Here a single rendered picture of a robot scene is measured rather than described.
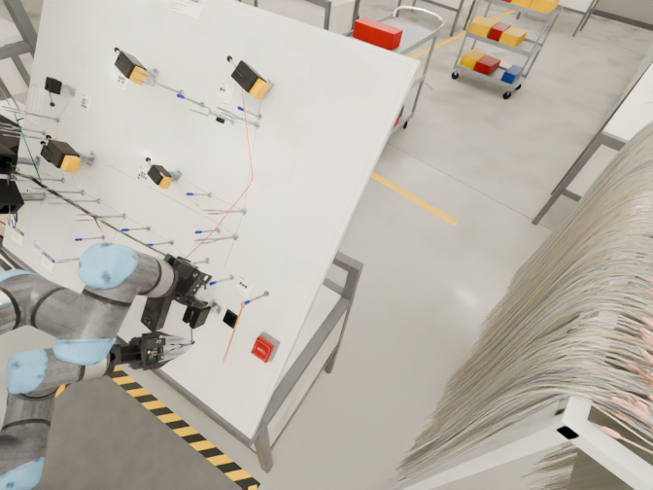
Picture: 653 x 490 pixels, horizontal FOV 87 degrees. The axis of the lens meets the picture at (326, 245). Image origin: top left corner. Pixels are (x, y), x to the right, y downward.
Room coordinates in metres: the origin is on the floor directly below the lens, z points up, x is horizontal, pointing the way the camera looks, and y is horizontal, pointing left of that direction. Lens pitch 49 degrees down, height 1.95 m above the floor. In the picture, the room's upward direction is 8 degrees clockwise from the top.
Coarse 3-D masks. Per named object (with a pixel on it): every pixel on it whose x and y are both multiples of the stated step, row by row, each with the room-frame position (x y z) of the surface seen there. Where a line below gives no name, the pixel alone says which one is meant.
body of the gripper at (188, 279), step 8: (168, 256) 0.40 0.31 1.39; (176, 264) 0.38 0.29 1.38; (184, 264) 0.39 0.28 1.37; (192, 264) 0.44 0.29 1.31; (176, 272) 0.37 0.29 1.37; (184, 272) 0.39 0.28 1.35; (192, 272) 0.41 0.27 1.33; (200, 272) 0.41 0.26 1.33; (176, 280) 0.36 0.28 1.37; (184, 280) 0.39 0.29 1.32; (192, 280) 0.39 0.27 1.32; (200, 280) 0.42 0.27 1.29; (208, 280) 0.42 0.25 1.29; (176, 288) 0.37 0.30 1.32; (184, 288) 0.38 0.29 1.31; (192, 288) 0.38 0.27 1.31; (160, 296) 0.33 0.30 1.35; (176, 296) 0.36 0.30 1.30; (184, 296) 0.36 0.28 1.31; (192, 296) 0.38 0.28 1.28; (184, 304) 0.36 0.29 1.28
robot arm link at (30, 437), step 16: (0, 432) 0.09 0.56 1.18; (16, 432) 0.10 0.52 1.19; (32, 432) 0.10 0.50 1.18; (48, 432) 0.11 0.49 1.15; (0, 448) 0.07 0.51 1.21; (16, 448) 0.07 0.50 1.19; (32, 448) 0.08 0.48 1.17; (0, 464) 0.04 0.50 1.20; (16, 464) 0.05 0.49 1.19; (32, 464) 0.05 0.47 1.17; (0, 480) 0.02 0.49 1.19; (16, 480) 0.03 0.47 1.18; (32, 480) 0.03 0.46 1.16
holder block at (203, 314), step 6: (210, 306) 0.43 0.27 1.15; (186, 312) 0.40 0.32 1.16; (198, 312) 0.40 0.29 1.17; (204, 312) 0.41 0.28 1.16; (186, 318) 0.39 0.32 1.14; (192, 318) 0.39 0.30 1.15; (198, 318) 0.39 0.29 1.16; (204, 318) 0.40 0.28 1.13; (192, 324) 0.38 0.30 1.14; (198, 324) 0.38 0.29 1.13
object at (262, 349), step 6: (258, 336) 0.38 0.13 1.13; (258, 342) 0.36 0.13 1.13; (264, 342) 0.36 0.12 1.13; (258, 348) 0.35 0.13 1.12; (264, 348) 0.35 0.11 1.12; (270, 348) 0.35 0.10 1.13; (258, 354) 0.34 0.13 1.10; (264, 354) 0.34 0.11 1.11; (270, 354) 0.34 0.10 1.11; (264, 360) 0.33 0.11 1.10
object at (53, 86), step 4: (48, 80) 0.92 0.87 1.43; (52, 80) 0.92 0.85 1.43; (56, 80) 0.94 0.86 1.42; (48, 84) 0.92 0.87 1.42; (52, 84) 0.92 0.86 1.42; (56, 84) 0.93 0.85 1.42; (60, 84) 0.93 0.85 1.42; (48, 88) 0.91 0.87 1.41; (52, 88) 0.91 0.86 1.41; (56, 88) 0.92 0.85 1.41; (60, 88) 0.93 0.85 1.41; (68, 88) 0.95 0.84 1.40; (72, 88) 0.96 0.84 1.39; (52, 92) 0.91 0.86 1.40; (56, 92) 0.92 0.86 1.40; (64, 92) 0.94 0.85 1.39; (68, 92) 0.95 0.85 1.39; (72, 92) 0.95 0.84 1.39; (52, 104) 0.90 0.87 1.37
